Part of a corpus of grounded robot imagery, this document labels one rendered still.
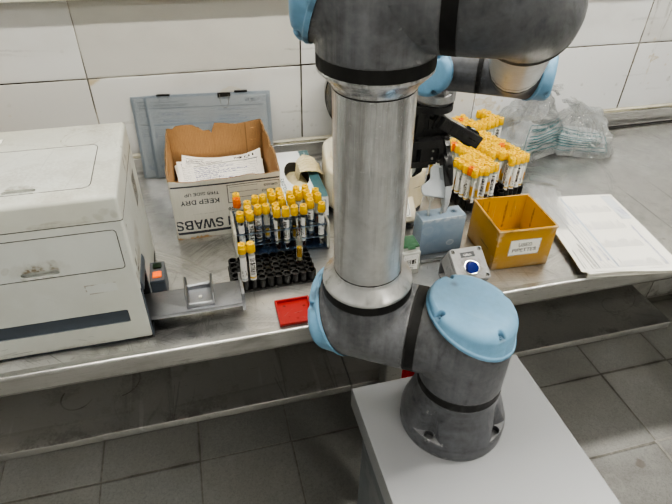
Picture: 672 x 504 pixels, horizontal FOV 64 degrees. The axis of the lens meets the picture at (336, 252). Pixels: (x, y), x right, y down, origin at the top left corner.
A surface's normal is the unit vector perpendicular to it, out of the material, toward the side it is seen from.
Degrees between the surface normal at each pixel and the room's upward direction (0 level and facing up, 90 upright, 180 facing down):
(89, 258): 90
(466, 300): 7
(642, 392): 0
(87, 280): 90
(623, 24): 90
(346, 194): 93
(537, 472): 1
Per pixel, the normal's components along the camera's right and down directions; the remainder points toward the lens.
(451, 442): -0.23, 0.32
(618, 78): 0.25, 0.59
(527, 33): 0.29, 0.87
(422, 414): -0.77, 0.09
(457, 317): 0.13, -0.76
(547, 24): 0.47, 0.76
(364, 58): -0.23, 0.63
